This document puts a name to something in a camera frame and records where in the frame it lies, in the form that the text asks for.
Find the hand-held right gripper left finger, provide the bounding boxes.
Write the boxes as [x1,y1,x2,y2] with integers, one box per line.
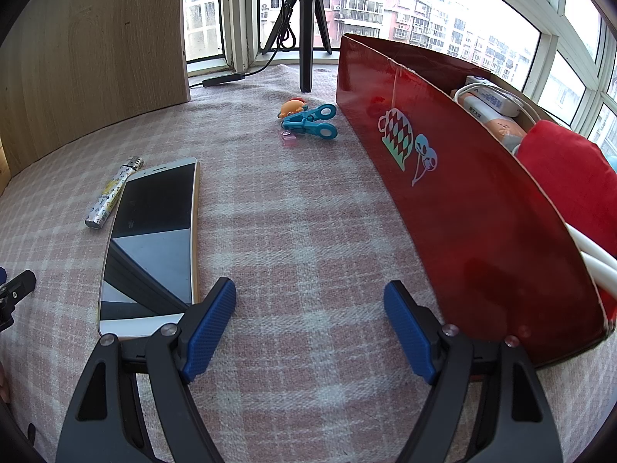
[55,277,237,463]

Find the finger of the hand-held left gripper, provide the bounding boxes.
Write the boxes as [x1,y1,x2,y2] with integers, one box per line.
[0,270,37,333]

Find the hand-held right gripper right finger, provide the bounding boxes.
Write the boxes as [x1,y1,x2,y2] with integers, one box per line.
[384,280,564,463]

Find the gold-edged smartphone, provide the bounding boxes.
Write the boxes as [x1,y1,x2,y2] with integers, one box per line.
[98,157,201,339]

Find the patterned lighter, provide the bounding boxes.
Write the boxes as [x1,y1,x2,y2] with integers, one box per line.
[85,155,145,230]

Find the red cardboard box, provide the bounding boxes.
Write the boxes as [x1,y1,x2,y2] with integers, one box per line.
[336,34,617,370]

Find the blue plastic clip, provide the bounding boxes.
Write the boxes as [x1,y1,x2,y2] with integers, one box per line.
[281,103,338,142]

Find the orange toy figure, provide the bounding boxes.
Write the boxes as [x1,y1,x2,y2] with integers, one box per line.
[278,98,309,119]

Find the pine wood panel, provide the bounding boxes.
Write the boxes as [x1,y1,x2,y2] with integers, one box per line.
[0,136,11,190]

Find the red cloth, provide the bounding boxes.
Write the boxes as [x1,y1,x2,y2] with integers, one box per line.
[516,120,617,252]

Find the light wooden board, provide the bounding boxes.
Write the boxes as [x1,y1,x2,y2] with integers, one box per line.
[0,0,191,189]

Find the dotted white tissue pack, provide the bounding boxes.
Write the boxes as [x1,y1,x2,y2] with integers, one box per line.
[465,76,520,117]

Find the black tripod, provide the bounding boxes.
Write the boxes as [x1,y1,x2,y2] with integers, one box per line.
[260,0,333,93]

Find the apartment buildings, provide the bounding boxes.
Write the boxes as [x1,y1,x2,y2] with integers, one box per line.
[185,0,541,59]

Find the black inline cable controller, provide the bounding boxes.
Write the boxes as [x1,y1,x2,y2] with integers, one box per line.
[202,73,245,88]

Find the white charging cable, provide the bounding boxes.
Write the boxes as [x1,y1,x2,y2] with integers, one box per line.
[450,83,548,131]

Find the black cable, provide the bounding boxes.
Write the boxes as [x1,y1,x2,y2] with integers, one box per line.
[188,2,297,90]

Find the white window frame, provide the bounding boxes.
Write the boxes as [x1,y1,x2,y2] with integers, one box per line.
[183,0,617,150]

